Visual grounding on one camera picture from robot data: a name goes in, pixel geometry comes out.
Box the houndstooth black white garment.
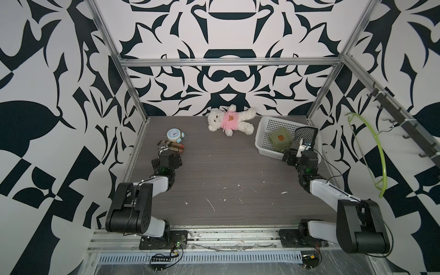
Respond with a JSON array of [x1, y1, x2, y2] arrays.
[[291, 126, 319, 151]]

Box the green plastic hanger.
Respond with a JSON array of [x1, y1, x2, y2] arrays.
[[345, 112, 388, 198]]

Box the plaid beige pouch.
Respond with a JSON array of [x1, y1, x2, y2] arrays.
[[157, 140, 184, 154]]

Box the white teddy bear pink shirt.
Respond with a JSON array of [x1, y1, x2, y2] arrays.
[[207, 104, 256, 137]]

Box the aluminium frame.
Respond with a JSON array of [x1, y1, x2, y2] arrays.
[[89, 1, 440, 243]]

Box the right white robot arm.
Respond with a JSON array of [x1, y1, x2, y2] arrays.
[[282, 149, 394, 257]]

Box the white slotted cable duct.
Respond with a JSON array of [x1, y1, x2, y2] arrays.
[[98, 251, 303, 265]]

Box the black wall hook rail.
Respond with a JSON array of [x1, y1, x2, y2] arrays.
[[368, 81, 440, 167]]

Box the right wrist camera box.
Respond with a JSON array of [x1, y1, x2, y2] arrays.
[[296, 138, 314, 158]]

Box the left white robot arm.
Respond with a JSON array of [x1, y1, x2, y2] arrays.
[[105, 149, 182, 249]]

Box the white plastic basket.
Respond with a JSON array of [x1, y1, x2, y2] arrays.
[[255, 116, 322, 163]]

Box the small blue alarm clock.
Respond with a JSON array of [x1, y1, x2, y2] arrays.
[[167, 128, 186, 143]]

